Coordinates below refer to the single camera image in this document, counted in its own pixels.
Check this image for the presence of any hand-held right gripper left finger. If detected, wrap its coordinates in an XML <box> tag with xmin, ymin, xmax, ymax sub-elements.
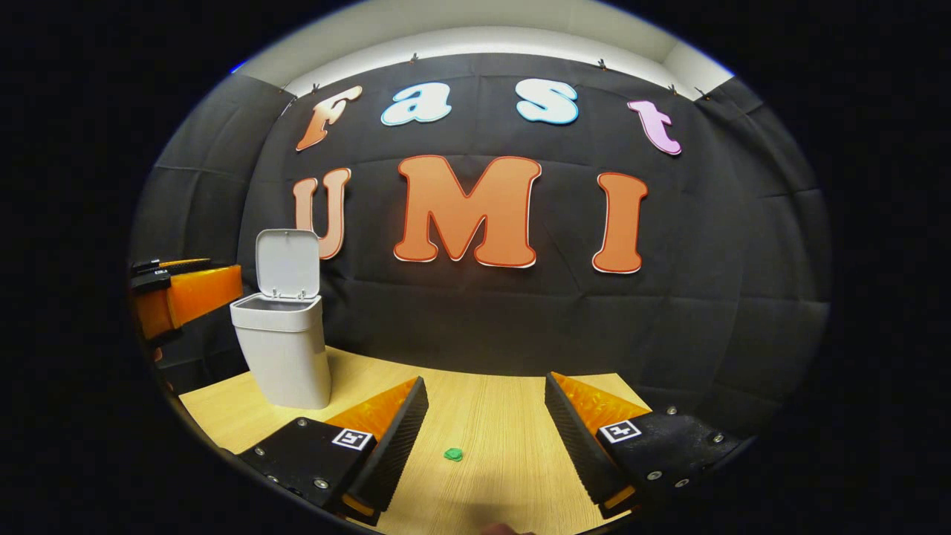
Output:
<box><xmin>239</xmin><ymin>376</ymin><xmax>430</xmax><ymax>527</ymax></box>

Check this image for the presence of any black backdrop cloth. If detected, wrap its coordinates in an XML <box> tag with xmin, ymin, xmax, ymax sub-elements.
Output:
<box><xmin>128</xmin><ymin>52</ymin><xmax>833</xmax><ymax>439</ymax></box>

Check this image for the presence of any white desktop garbage bin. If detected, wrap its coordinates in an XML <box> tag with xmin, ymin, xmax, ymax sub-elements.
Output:
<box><xmin>229</xmin><ymin>228</ymin><xmax>333</xmax><ymax>410</ymax></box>

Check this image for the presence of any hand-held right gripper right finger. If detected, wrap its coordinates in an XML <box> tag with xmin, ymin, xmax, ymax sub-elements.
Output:
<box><xmin>545</xmin><ymin>371</ymin><xmax>747</xmax><ymax>521</ymax></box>

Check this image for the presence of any wooden desktop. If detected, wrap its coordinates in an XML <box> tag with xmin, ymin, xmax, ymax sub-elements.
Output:
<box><xmin>178</xmin><ymin>346</ymin><xmax>655</xmax><ymax>535</ymax></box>

